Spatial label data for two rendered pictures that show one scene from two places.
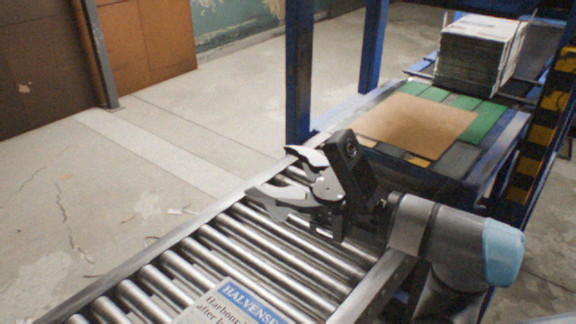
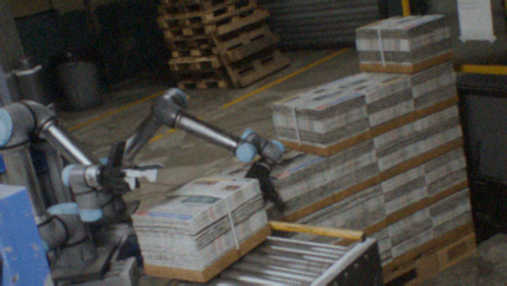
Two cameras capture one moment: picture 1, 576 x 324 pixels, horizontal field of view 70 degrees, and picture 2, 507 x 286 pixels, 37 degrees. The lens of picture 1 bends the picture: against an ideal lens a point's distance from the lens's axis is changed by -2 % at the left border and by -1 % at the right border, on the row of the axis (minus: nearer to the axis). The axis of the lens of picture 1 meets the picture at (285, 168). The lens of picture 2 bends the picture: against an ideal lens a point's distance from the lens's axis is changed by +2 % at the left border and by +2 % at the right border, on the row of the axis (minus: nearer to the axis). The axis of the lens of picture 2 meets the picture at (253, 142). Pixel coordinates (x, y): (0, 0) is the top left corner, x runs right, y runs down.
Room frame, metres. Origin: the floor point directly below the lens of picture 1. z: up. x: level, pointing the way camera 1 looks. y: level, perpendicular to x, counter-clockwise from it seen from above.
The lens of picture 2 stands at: (2.74, 0.42, 1.88)
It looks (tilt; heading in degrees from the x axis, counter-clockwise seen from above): 16 degrees down; 182
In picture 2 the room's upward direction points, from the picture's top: 11 degrees counter-clockwise
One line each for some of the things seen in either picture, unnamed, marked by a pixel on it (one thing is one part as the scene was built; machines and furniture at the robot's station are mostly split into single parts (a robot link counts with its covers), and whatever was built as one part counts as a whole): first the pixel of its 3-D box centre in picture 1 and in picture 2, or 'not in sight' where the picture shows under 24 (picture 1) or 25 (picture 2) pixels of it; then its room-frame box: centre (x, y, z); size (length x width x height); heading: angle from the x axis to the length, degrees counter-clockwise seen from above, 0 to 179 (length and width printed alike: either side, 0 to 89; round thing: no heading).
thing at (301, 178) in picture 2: not in sight; (318, 231); (-0.67, 0.54, 0.42); 1.17 x 0.39 x 0.83; 123
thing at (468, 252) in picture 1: (470, 247); (81, 176); (0.38, -0.23, 1.21); 0.11 x 0.08 x 0.09; 60
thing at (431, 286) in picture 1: (448, 305); (91, 202); (0.36, -0.22, 1.12); 0.11 x 0.08 x 0.11; 150
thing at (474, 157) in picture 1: (424, 130); not in sight; (1.52, -0.58, 0.75); 0.70 x 0.65 x 0.10; 141
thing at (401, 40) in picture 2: not in sight; (416, 141); (-1.07, 1.15, 0.65); 0.39 x 0.30 x 1.29; 33
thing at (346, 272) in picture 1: (292, 242); not in sight; (0.83, -0.02, 0.77); 0.47 x 0.05 x 0.05; 51
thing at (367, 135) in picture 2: not in sight; (322, 138); (-0.74, 0.65, 0.86); 0.38 x 0.29 x 0.04; 34
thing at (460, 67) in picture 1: (479, 53); not in sight; (1.96, -0.94, 0.93); 0.38 x 0.30 x 0.26; 141
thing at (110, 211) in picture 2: not in sight; (108, 201); (-0.37, -0.35, 0.87); 0.15 x 0.15 x 0.10
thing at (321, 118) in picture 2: not in sight; (320, 120); (-0.75, 0.65, 0.95); 0.38 x 0.29 x 0.23; 34
